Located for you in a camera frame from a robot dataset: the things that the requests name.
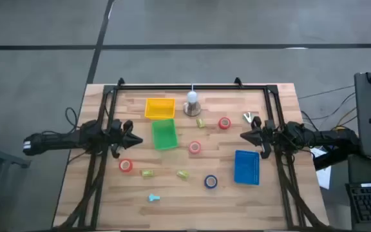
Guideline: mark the white bulb on wooden base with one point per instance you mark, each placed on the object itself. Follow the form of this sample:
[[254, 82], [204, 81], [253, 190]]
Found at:
[[192, 96]]

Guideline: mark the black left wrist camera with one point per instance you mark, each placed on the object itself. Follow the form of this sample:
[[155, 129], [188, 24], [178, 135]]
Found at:
[[128, 125]]

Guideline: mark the blue tape roll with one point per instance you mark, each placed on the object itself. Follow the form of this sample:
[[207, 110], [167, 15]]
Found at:
[[206, 182]]

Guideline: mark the white paper sheet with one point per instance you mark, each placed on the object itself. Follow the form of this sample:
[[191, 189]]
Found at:
[[324, 175]]

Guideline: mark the black metal rig frame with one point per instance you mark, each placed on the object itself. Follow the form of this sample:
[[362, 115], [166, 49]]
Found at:
[[188, 87]]

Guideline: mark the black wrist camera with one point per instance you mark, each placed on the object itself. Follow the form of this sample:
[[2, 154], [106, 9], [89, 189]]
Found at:
[[128, 125], [256, 121]]

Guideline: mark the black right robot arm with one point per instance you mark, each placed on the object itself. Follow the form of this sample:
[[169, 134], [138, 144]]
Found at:
[[317, 137]]

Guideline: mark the light blue staple remover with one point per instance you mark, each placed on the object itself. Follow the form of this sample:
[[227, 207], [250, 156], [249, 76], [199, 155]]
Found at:
[[152, 198]]

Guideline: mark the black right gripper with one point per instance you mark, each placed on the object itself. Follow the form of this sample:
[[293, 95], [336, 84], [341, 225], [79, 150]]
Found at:
[[267, 138]]

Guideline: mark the red tape roll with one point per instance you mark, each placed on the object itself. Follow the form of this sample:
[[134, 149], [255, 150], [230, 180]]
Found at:
[[220, 123], [121, 166], [190, 147]]

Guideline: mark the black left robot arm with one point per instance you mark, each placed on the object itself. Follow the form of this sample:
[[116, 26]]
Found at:
[[60, 140]]

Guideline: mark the green staple box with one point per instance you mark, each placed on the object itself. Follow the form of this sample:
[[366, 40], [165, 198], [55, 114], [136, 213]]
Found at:
[[200, 122], [147, 173], [183, 174]]

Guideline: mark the green plastic basket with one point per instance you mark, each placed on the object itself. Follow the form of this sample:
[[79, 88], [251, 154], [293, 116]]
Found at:
[[164, 134]]

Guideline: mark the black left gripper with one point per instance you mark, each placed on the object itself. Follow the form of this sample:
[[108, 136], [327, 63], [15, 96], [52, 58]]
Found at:
[[117, 140]]

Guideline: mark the yellow plastic basket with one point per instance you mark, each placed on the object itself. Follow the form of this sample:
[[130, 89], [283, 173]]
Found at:
[[159, 108]]

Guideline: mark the blue plastic basket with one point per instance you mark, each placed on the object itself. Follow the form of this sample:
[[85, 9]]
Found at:
[[247, 167]]

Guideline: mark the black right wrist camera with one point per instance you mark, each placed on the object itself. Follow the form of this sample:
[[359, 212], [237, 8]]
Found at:
[[256, 121]]

